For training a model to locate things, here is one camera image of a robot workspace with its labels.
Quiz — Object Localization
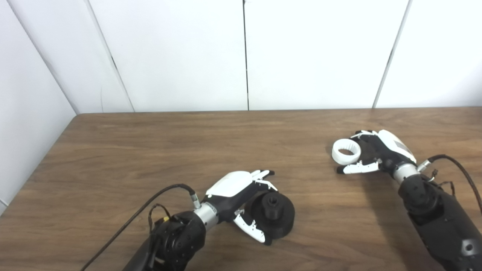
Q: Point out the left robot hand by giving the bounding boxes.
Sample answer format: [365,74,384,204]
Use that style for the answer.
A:
[204,170,279,246]

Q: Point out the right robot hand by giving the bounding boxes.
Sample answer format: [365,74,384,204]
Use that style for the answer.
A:
[336,129,418,177]

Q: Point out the white toothed ring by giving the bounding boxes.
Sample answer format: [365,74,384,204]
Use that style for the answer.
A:
[332,139,362,166]

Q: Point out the round black plastic part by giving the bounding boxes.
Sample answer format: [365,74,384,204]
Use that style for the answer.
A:
[250,190,296,240]

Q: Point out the right arm thin wires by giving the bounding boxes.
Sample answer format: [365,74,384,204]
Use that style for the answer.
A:
[427,169,457,197]

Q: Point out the arm thin wires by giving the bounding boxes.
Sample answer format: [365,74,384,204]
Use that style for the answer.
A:
[427,169,457,197]
[148,204,172,234]

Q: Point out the left arm thin wires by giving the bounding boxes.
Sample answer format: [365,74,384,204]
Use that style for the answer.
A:
[148,204,172,234]

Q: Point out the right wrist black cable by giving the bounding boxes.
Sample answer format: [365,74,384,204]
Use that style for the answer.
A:
[417,154,482,216]

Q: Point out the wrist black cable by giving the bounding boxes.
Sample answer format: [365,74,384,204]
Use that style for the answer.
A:
[79,183,201,271]
[417,154,482,216]

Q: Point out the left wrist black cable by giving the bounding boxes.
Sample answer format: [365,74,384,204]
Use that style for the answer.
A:
[79,183,201,271]

